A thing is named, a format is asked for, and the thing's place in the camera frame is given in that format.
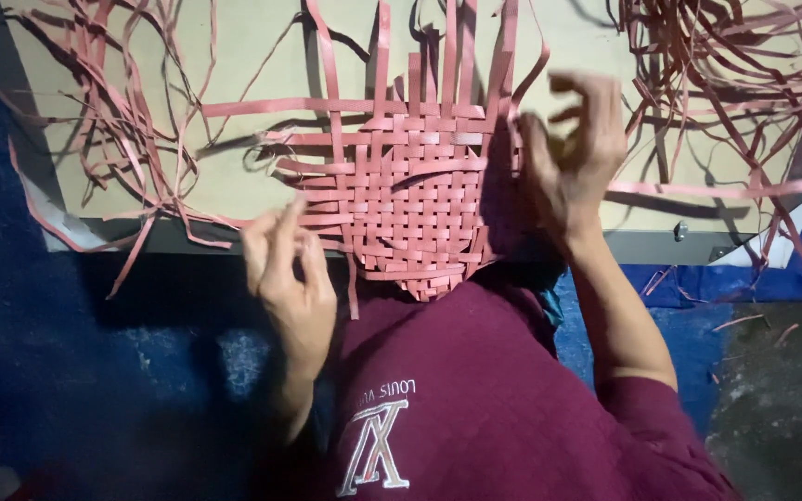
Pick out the person's left hand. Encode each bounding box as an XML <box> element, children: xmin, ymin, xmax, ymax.
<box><xmin>241</xmin><ymin>198</ymin><xmax>338</xmax><ymax>374</ymax></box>

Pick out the person's right hand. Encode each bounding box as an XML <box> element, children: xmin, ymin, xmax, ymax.
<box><xmin>515</xmin><ymin>69</ymin><xmax>629</xmax><ymax>242</ymax></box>

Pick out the maroon sweatshirt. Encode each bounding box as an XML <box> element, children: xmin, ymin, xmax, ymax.
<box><xmin>262</xmin><ymin>259</ymin><xmax>746</xmax><ymax>501</ymax></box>

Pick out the blue tarp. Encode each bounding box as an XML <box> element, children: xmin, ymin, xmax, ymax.
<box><xmin>0</xmin><ymin>0</ymin><xmax>802</xmax><ymax>501</ymax></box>

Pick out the beige wooden work board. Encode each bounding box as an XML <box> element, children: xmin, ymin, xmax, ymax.
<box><xmin>0</xmin><ymin>0</ymin><xmax>802</xmax><ymax>267</ymax></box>

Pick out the white sheet under board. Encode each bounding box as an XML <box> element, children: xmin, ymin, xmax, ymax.
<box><xmin>19</xmin><ymin>167</ymin><xmax>106</xmax><ymax>253</ymax></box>

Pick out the long single pink strap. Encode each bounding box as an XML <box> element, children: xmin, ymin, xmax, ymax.
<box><xmin>606</xmin><ymin>178</ymin><xmax>802</xmax><ymax>200</ymax></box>

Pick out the woven pink strap mat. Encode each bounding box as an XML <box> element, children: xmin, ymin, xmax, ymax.
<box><xmin>195</xmin><ymin>0</ymin><xmax>552</xmax><ymax>321</ymax></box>

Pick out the tangled heap of pink straps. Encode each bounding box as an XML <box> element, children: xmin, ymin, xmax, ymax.
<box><xmin>0</xmin><ymin>0</ymin><xmax>249</xmax><ymax>300</ymax></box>
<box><xmin>606</xmin><ymin>0</ymin><xmax>802</xmax><ymax>279</ymax></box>

